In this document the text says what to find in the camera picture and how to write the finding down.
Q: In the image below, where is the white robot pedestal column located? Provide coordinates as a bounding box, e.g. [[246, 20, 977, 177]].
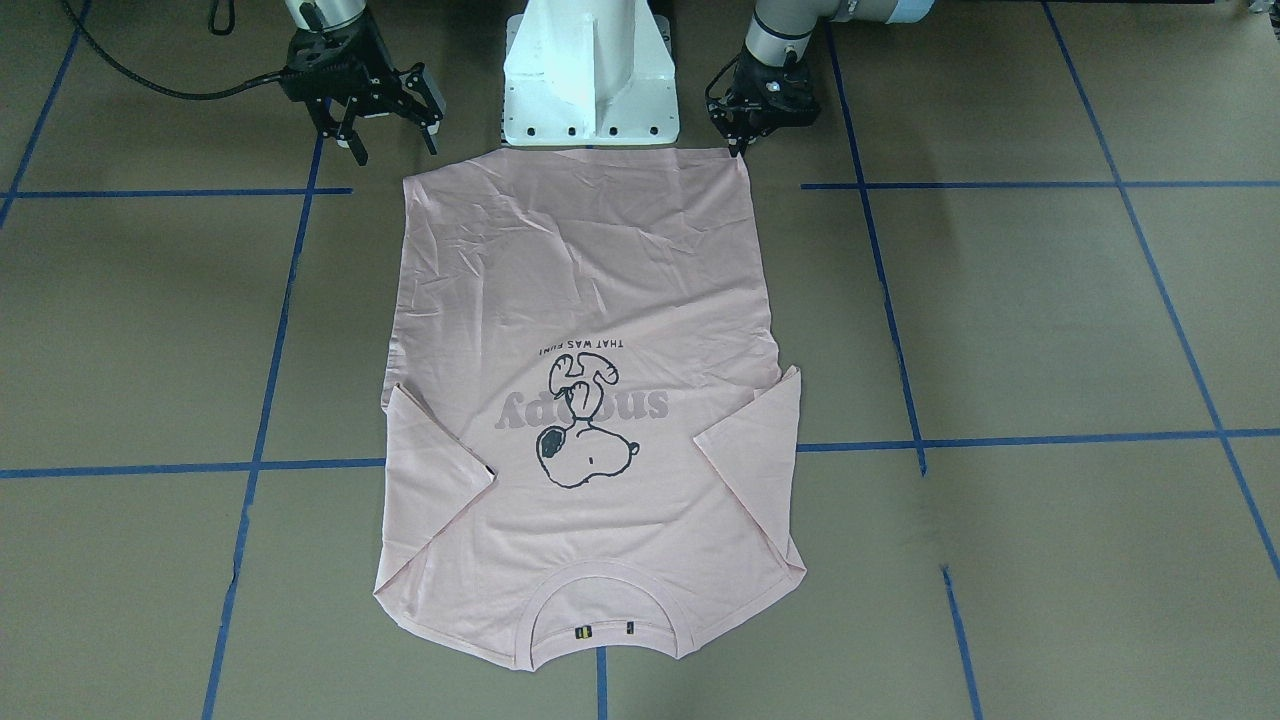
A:
[[500, 1, 681, 147]]

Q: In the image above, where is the blue tape line lengthwise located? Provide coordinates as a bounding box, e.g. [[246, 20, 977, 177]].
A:
[[200, 138, 324, 719]]

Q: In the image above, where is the blue tape line crosswise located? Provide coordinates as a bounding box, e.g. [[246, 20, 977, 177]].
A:
[[1, 427, 1279, 480]]

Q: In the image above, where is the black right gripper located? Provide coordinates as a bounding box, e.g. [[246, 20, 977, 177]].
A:
[[280, 14, 445, 167]]

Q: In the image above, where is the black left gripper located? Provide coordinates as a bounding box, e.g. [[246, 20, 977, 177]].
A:
[[704, 47, 820, 158]]

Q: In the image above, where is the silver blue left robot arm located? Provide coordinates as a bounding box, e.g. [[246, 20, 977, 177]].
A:
[[704, 1, 934, 158]]

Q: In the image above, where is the pink Snoopy t-shirt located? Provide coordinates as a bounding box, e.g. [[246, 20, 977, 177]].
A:
[[372, 149, 806, 673]]

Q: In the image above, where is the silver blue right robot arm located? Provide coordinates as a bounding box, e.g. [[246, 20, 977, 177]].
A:
[[280, 1, 445, 167]]

